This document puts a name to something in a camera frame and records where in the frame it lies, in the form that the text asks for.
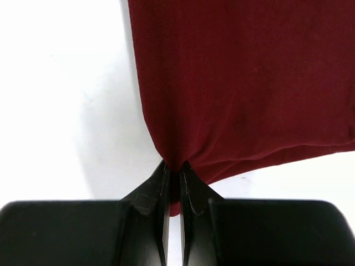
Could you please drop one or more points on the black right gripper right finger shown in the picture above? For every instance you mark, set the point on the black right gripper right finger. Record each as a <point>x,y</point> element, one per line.
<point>219,231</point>

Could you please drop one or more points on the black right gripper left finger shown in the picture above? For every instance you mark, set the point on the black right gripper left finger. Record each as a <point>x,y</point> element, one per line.
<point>130,231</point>

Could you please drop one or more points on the dark maroon t shirt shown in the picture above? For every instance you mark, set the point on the dark maroon t shirt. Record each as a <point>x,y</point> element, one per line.
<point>234,86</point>

